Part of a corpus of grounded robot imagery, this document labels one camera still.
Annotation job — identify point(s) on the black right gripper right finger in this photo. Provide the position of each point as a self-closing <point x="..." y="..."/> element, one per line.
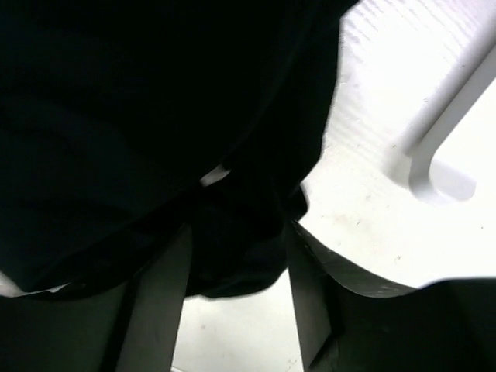
<point x="350" y="319"/>

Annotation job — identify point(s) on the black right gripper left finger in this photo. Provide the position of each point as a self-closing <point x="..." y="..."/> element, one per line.
<point x="124" y="320"/>

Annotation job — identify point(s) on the metal clothes rack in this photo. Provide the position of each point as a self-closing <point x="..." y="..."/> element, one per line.
<point x="430" y="180"/>

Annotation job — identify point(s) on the black t shirt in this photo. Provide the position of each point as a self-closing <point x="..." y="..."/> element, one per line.
<point x="123" y="120"/>

